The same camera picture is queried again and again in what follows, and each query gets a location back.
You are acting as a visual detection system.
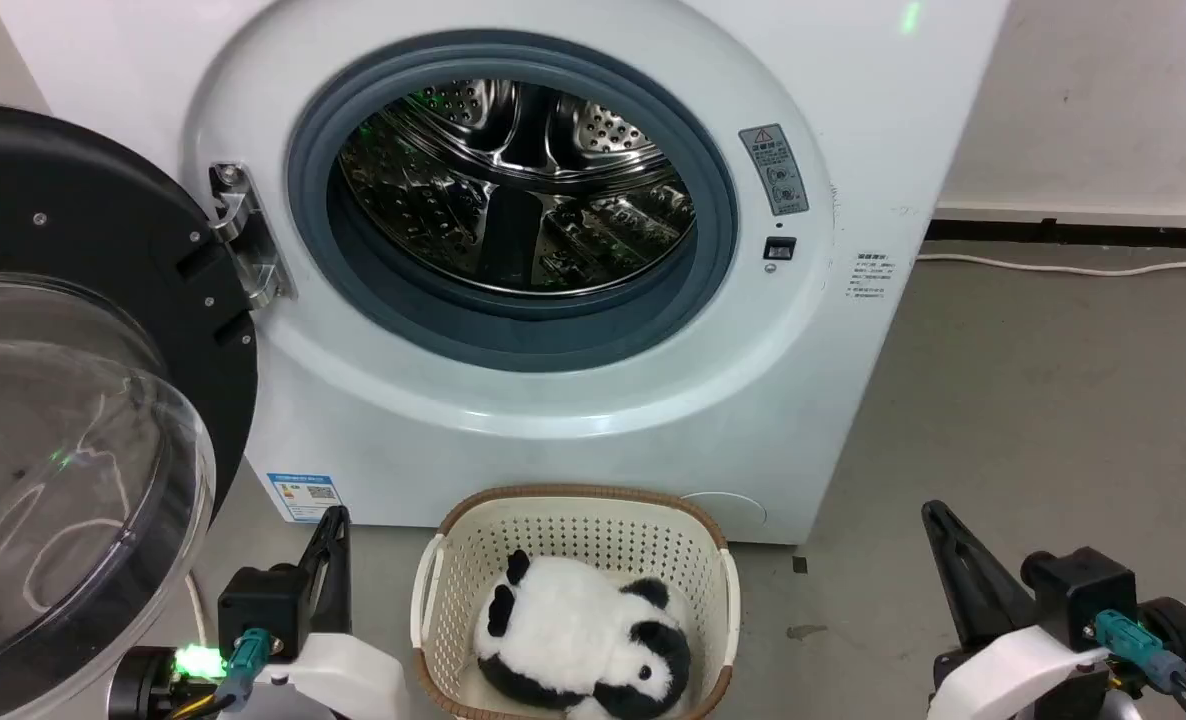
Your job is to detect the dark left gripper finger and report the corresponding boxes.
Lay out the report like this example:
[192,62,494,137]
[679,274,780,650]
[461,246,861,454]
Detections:
[296,508,340,637]
[331,505,353,635]

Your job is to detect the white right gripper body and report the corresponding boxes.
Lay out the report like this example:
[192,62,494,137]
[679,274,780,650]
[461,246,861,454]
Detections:
[927,620,1116,720]

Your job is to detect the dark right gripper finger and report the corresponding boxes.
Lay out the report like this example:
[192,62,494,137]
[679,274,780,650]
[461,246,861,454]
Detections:
[920,499,1042,651]

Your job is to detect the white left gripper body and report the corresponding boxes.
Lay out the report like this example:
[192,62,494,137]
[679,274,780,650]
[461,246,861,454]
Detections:
[249,631,412,720]

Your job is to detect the white front-load washing machine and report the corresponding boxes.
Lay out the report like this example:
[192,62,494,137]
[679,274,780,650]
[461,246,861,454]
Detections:
[0,0,1012,547]

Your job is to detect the blue energy label sticker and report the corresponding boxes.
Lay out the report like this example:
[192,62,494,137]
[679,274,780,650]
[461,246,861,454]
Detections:
[266,472,343,524]

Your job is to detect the black and white panda plush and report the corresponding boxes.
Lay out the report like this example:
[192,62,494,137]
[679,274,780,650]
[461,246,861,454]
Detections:
[473,549,693,720]

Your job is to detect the cream plastic basket, brown rim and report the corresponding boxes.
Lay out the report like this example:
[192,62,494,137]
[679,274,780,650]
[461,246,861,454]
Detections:
[410,484,742,720]

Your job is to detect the round drain filter cover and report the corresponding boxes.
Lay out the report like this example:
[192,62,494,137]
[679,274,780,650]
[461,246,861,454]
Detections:
[680,491,769,528]

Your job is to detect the grey rubber door gasket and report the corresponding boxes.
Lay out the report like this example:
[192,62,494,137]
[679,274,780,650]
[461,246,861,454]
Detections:
[286,29,740,374]

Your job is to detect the small printed text label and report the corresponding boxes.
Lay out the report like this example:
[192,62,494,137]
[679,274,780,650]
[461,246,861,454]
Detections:
[849,250,894,302]

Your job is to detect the silver metal door hinge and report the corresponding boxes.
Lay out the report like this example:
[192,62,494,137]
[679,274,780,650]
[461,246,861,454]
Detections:
[209,162,297,311]

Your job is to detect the black baseboard strip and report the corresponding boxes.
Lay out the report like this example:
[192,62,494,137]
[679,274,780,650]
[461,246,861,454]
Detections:
[925,217,1186,250]

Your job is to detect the perforated stainless steel drum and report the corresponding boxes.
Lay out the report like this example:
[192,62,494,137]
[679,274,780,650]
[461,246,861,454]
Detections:
[338,79,697,296]

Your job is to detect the black round door, clear dome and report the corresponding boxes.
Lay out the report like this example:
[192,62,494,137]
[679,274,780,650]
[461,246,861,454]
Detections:
[0,100,260,720]

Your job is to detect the grey warning sticker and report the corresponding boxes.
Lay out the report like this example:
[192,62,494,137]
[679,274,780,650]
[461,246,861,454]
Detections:
[738,123,811,218]

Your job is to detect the teal-plug left camera cable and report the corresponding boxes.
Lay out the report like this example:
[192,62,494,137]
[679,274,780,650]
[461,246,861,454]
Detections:
[168,628,274,720]

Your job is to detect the teal-plug camera cable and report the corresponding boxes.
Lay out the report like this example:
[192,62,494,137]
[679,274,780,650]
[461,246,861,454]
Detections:
[168,628,274,720]
[1091,609,1186,720]

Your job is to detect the teal-plug right camera cable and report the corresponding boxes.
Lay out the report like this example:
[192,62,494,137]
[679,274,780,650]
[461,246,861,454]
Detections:
[1091,609,1186,720]

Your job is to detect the white cable on floor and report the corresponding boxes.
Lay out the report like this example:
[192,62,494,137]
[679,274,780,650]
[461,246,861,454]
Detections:
[915,252,1186,278]

